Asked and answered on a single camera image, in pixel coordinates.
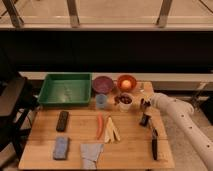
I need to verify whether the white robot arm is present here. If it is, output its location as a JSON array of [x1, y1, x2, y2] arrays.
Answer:
[[150, 93, 213, 171]]

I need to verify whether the light blue plastic cup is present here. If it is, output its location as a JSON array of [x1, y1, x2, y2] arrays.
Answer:
[[95, 94, 107, 109]]

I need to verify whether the metal cup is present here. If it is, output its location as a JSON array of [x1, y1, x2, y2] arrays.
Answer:
[[140, 98, 151, 111]]

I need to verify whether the purple bowl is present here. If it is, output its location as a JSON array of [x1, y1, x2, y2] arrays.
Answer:
[[92, 76, 114, 94]]

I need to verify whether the orange ball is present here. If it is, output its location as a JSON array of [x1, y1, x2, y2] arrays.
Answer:
[[121, 80, 131, 89]]

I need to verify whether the orange bowl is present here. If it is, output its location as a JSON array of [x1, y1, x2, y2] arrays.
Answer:
[[117, 75, 137, 92]]

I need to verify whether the white mug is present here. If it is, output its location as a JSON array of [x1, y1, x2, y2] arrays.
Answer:
[[114, 93, 133, 112]]

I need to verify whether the orange carrot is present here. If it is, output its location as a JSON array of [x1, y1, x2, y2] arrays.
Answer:
[[96, 114, 104, 139]]

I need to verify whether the green plastic tray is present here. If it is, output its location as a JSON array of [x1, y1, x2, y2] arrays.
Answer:
[[38, 73, 92, 107]]

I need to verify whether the small black clip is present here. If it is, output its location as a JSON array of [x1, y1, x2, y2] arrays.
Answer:
[[139, 114, 151, 127]]

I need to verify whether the black remote control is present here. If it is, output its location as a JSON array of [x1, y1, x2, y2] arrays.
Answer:
[[56, 111, 69, 132]]

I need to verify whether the grey folded cloth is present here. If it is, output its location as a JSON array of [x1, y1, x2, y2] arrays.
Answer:
[[80, 143, 104, 170]]

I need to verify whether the blue sponge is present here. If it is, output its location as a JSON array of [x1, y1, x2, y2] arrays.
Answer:
[[53, 137, 69, 160]]

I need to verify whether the black side stand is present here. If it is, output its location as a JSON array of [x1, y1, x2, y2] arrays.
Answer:
[[0, 77, 39, 158]]

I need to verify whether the black handled can opener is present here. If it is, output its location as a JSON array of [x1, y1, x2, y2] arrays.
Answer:
[[148, 118, 158, 160]]

